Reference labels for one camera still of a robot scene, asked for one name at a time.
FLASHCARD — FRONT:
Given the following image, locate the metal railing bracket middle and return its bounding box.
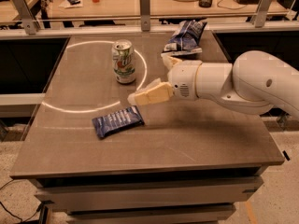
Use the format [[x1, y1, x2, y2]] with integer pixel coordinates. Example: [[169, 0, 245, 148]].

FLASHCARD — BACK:
[[139, 0, 150, 32]]

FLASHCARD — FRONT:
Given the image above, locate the black mesh pen cup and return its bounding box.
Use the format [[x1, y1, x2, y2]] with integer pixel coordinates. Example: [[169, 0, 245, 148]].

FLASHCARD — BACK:
[[199, 0, 213, 7]]

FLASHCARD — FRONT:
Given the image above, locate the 7up soda can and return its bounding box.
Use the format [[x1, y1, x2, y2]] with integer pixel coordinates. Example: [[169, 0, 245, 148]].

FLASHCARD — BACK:
[[111, 39, 135, 84]]

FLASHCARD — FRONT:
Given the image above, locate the black floor cable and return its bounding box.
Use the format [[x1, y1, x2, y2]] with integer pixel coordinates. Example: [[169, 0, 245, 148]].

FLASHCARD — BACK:
[[0, 179, 48, 224]]

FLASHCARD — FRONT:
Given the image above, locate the metal railing bracket left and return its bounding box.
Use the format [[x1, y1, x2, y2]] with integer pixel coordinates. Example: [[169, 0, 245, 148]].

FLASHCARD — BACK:
[[12, 0, 39, 35]]

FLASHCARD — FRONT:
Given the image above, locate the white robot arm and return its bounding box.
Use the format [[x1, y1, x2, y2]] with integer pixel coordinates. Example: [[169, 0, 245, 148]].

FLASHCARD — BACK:
[[128, 50, 299, 119]]

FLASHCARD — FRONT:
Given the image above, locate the blue chip bag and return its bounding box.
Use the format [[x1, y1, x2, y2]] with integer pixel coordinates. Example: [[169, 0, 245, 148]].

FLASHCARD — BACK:
[[163, 21, 206, 56]]

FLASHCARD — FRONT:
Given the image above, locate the grey drawer cabinet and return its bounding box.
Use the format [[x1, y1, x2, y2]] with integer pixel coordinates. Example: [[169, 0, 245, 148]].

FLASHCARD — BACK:
[[36, 170, 263, 224]]

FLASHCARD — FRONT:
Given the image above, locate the metal railing bracket right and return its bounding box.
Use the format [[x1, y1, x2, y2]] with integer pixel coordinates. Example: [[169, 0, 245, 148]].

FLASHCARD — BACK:
[[251, 0, 273, 28]]

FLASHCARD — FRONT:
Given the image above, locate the blue snack bar wrapper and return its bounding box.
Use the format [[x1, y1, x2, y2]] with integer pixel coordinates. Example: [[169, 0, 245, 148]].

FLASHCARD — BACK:
[[92, 105, 145, 139]]

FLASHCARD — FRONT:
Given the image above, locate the metal railing bracket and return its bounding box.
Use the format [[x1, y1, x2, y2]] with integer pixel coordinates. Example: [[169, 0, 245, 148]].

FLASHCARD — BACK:
[[12, 0, 39, 35], [139, 0, 150, 32], [251, 0, 273, 28]]

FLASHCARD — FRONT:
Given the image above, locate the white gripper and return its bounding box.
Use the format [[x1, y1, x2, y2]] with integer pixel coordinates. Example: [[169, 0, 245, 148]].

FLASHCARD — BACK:
[[128, 53, 202, 105]]

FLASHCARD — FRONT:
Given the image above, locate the wooden background desk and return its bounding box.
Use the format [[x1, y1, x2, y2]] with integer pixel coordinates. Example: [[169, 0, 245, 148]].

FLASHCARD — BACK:
[[41, 0, 288, 25]]

